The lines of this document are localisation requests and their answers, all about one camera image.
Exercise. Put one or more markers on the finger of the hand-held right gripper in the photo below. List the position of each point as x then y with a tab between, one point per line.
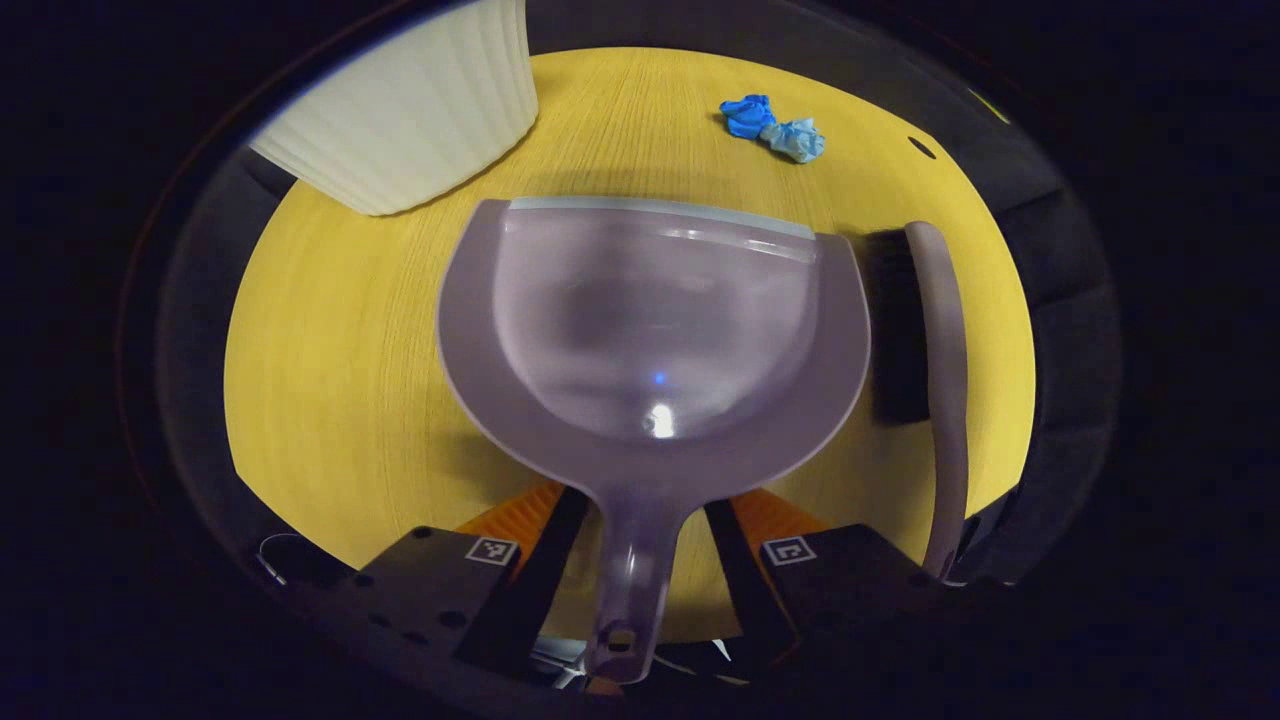
990	545

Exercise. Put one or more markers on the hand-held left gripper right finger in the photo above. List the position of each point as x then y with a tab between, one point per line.
750	590

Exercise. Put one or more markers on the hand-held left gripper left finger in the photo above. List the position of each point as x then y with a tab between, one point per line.
530	590

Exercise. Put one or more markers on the small mauve broom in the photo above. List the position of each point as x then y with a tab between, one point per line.
945	350

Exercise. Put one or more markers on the mauve plastic dustpan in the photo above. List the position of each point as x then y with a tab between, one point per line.
650	330

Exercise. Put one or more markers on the light blue paper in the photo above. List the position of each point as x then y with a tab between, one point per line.
797	140

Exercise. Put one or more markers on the white ribbed garbage bin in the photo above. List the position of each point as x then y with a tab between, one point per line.
410	110

